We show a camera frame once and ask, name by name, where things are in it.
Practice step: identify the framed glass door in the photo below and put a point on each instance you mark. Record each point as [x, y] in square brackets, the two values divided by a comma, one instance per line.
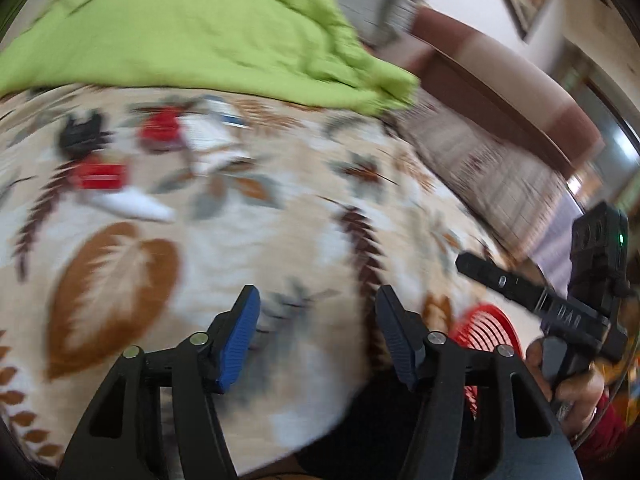
[610, 160]

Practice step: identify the grey quilted pillow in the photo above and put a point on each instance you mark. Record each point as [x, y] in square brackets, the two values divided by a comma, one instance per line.
[375, 0]

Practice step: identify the red mesh basket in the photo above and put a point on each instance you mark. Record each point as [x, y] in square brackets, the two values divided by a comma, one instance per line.
[480, 330]

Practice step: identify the red wrapper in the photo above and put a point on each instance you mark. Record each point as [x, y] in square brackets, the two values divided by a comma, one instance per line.
[160, 127]

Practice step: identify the person's right hand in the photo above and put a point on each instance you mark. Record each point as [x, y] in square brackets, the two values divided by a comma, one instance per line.
[580, 395]

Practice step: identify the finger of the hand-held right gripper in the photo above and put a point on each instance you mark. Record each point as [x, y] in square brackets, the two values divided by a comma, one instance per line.
[500, 280]

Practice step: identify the leaf print blanket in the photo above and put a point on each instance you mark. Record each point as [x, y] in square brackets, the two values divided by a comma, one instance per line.
[225, 240]

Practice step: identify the white box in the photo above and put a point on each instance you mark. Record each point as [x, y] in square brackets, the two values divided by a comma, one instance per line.
[135, 205]

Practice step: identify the torn white paper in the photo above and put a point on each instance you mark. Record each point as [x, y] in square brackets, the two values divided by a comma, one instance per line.
[210, 147]

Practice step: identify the black plastic bag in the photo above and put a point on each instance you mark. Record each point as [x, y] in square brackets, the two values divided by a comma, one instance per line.
[80, 135]

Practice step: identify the green quilt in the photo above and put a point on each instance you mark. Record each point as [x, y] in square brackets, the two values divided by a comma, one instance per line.
[175, 25]

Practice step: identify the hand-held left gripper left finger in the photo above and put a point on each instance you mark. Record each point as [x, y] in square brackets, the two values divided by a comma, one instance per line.
[240, 340]

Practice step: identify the person's black trouser leg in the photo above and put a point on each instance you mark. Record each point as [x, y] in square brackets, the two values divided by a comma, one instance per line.
[360, 435]

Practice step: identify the small red box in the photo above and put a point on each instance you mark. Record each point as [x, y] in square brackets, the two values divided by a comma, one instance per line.
[100, 175]

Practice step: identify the striped floral pillow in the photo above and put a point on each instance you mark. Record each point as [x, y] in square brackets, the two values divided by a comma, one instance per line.
[480, 160]

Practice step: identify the person's right forearm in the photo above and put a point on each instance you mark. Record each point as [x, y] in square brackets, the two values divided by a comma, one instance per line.
[605, 435]

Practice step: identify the brown sofa headboard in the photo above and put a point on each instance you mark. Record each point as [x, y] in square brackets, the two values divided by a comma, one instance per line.
[500, 75]

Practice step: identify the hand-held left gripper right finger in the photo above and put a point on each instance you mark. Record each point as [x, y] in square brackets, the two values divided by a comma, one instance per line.
[395, 330]

